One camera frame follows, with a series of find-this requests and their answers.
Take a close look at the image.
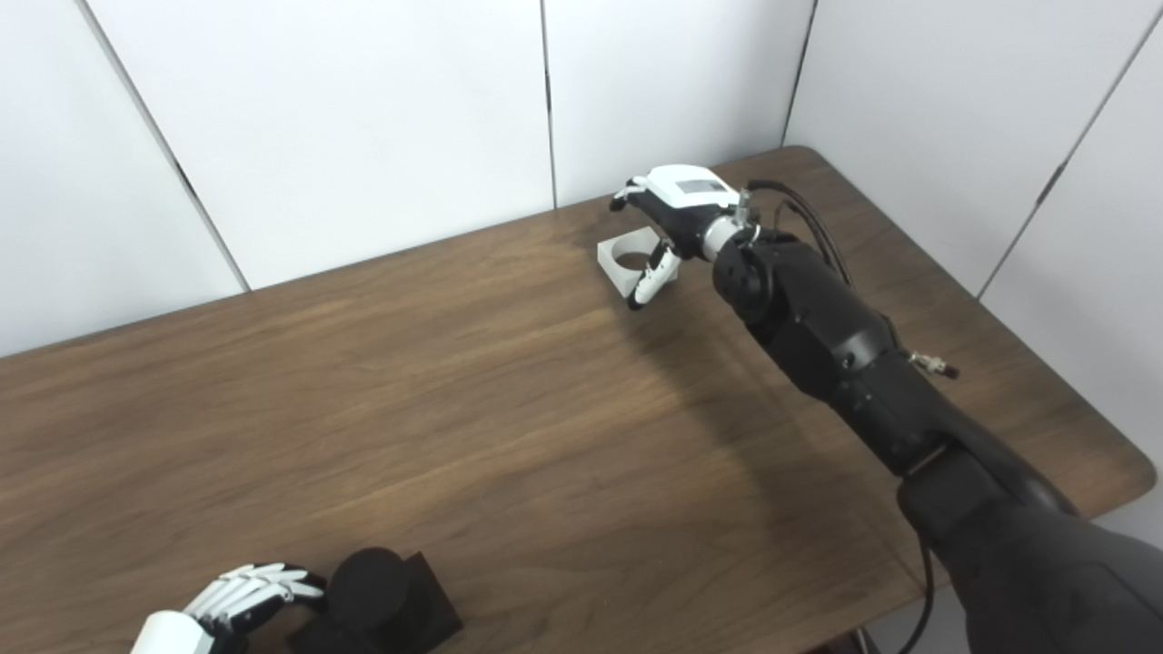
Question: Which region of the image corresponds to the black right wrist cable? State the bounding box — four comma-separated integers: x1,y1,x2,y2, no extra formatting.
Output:
745,179,855,292

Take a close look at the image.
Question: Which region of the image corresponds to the white square piece with hole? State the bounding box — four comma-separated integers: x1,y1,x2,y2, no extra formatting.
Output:
597,229,678,299

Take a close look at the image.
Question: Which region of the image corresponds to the black peg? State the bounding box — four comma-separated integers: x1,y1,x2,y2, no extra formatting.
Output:
289,547,464,654

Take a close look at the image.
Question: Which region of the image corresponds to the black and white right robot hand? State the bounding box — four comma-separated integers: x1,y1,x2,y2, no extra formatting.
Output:
609,164,755,312

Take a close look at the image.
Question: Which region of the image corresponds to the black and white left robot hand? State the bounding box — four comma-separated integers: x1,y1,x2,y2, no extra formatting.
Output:
130,563,328,654

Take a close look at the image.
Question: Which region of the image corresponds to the thin black cable under arm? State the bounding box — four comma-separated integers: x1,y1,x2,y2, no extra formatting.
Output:
895,536,937,654

